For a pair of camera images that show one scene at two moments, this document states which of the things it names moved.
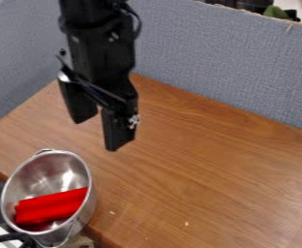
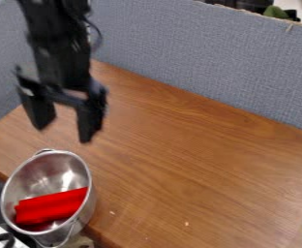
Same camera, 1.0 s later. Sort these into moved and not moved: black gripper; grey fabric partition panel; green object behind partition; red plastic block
Moved: black gripper
Not moved: red plastic block; grey fabric partition panel; green object behind partition
